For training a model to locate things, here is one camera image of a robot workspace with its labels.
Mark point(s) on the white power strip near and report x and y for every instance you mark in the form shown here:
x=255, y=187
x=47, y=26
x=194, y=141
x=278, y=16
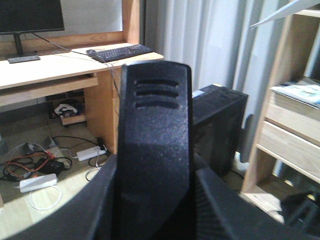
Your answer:
x=39, y=182

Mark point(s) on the black computer tower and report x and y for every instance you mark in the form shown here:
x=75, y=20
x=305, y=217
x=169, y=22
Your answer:
x=218, y=114

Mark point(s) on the black keyboard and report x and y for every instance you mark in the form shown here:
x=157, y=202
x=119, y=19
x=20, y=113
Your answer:
x=120, y=53

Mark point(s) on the wooden shelf unit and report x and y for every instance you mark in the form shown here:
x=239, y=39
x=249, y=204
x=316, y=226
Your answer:
x=283, y=178

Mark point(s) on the stack of magazines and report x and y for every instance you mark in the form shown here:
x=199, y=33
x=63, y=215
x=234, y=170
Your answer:
x=304, y=89

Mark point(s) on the white paper sheet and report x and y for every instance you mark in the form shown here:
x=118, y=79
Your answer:
x=292, y=7

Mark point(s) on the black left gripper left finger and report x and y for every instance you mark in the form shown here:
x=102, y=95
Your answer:
x=87, y=216

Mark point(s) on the black computer monitor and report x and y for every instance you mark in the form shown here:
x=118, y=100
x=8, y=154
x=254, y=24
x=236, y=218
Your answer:
x=29, y=16

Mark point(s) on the white power strip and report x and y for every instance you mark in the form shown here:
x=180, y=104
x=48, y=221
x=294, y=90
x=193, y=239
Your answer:
x=39, y=182
x=90, y=153

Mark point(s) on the grey curtain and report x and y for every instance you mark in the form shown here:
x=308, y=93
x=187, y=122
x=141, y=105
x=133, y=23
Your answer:
x=218, y=40

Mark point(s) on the wooden computer desk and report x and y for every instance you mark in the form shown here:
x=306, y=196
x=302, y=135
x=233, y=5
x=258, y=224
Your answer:
x=57, y=72

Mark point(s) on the black stapler with orange label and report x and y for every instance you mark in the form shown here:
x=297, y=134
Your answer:
x=155, y=181

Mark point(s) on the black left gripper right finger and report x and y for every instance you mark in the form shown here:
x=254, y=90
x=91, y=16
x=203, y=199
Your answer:
x=221, y=214

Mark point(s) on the white power strip far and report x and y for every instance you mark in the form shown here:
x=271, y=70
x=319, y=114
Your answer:
x=90, y=153

